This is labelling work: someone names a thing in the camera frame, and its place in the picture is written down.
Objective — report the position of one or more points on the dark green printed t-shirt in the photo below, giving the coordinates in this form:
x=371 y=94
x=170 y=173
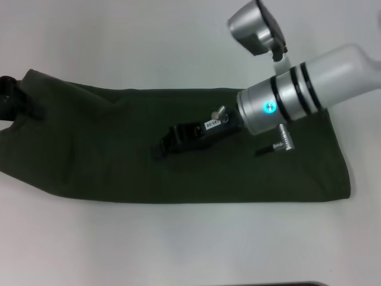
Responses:
x=119 y=155

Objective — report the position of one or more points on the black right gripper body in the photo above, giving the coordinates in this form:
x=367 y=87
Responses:
x=217 y=128

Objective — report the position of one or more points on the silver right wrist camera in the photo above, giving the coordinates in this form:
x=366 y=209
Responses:
x=257 y=28

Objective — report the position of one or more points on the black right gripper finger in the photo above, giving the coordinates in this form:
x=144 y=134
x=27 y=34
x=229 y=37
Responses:
x=174 y=141

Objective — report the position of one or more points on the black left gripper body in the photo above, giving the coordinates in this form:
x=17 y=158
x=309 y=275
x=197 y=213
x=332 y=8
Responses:
x=9 y=98

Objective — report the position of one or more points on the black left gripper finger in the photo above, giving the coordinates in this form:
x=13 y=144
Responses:
x=37 y=111

